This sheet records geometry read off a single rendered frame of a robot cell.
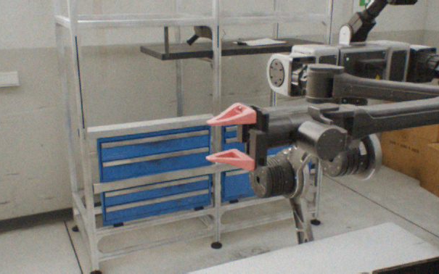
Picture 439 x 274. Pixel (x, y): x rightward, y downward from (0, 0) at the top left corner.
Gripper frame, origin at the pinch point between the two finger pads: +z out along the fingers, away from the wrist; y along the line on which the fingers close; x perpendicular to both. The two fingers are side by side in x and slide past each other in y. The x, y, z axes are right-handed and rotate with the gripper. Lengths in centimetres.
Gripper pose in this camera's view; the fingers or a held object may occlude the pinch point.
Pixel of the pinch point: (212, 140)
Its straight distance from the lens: 80.7
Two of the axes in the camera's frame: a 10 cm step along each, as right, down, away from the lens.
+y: -0.2, 9.5, 3.0
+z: -9.0, 1.2, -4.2
